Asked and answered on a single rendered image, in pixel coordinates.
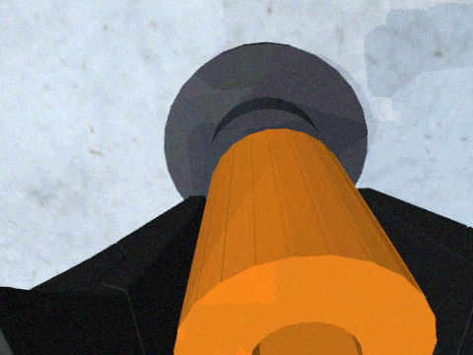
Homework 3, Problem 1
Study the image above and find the orange knob with d-shaped hole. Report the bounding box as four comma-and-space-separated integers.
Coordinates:
173, 129, 437, 355

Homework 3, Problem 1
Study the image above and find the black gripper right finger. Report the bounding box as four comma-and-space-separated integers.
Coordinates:
358, 188, 473, 355

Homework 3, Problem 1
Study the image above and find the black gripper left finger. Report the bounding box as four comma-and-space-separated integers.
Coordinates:
0, 194, 206, 355

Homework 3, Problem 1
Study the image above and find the grey round pedestal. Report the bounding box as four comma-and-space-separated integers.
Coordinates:
165, 42, 368, 200

